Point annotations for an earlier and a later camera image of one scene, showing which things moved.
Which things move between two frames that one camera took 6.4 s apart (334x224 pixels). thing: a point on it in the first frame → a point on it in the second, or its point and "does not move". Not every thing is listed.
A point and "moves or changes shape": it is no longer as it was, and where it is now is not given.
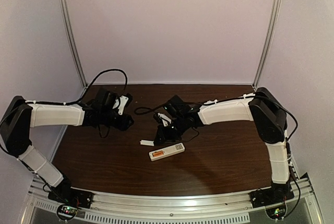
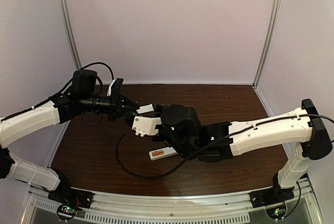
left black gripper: [122, 125] → [118, 101]
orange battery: [158, 153] does not move
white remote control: [167, 151] does not move
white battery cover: [147, 142] moves or changes shape
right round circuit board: [276, 213] does not move
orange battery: [157, 154] does not move
